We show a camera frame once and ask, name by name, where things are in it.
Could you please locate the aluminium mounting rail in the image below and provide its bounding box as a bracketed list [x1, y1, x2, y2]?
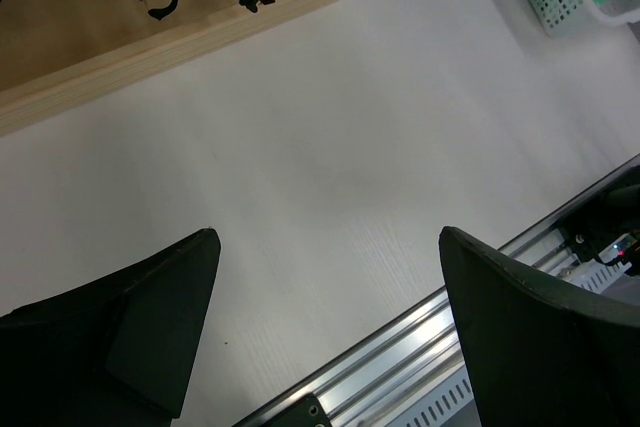
[241, 157, 639, 426]

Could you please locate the white slotted cable duct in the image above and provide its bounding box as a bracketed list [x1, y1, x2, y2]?
[388, 262, 631, 427]

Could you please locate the wooden clothes rack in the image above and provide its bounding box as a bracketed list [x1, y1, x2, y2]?
[1, 0, 338, 134]

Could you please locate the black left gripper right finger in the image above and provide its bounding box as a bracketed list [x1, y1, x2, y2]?
[439, 227, 639, 426]

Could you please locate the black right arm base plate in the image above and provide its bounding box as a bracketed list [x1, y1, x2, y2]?
[557, 167, 639, 272]

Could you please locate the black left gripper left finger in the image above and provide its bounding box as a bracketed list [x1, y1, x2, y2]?
[1, 228, 221, 426]

